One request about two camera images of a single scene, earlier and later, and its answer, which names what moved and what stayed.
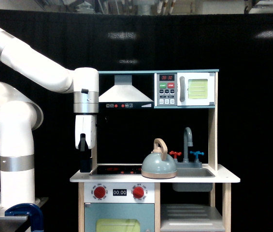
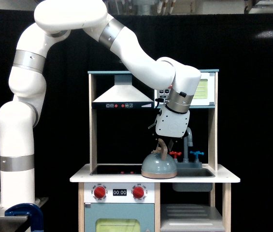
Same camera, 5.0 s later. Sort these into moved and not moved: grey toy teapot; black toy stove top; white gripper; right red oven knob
Moved: white gripper
Not moved: right red oven knob; grey toy teapot; black toy stove top
